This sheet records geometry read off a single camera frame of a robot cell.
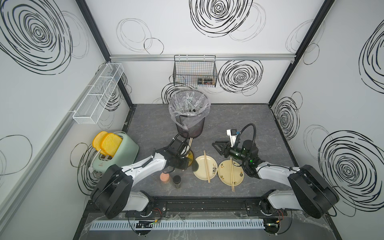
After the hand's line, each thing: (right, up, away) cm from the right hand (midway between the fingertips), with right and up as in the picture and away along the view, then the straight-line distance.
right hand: (214, 144), depth 79 cm
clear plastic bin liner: (-15, +21, +17) cm, 31 cm away
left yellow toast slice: (-60, +3, -5) cm, 60 cm away
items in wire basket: (-4, +36, +9) cm, 38 cm away
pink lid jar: (-25, -16, -6) cm, 31 cm away
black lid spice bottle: (-20, -17, -6) cm, 27 cm away
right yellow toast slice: (-54, +1, -4) cm, 54 cm away
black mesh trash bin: (-12, +10, +6) cm, 17 cm away
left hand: (-15, -13, +6) cm, 21 cm away
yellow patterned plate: (-13, -10, +12) cm, 20 cm away
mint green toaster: (-46, -5, -4) cm, 46 cm away
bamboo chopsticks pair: (+10, -17, +3) cm, 20 cm away
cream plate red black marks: (+6, -19, +6) cm, 20 cm away
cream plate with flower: (-7, -17, +4) cm, 19 cm away
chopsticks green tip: (-4, -14, +7) cm, 16 cm away
